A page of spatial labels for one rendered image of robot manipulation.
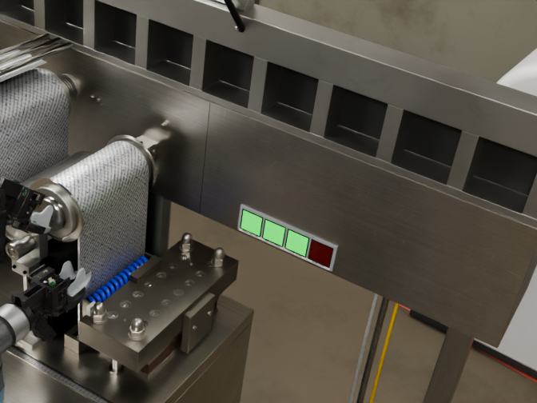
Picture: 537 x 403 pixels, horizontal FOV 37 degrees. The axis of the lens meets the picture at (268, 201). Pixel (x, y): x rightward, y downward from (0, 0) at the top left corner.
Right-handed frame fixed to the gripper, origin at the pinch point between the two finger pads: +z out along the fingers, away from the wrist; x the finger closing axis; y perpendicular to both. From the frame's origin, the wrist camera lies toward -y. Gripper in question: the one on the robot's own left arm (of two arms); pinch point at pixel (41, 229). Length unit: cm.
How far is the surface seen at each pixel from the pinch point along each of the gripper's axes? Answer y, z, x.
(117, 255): 0.2, 22.6, -6.2
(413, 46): 133, 216, 5
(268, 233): 19, 31, -35
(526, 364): 19, 202, -96
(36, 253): -5.7, 5.5, 2.1
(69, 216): 4.9, 0.1, -4.9
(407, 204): 36, 18, -64
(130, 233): 5.9, 24.0, -6.2
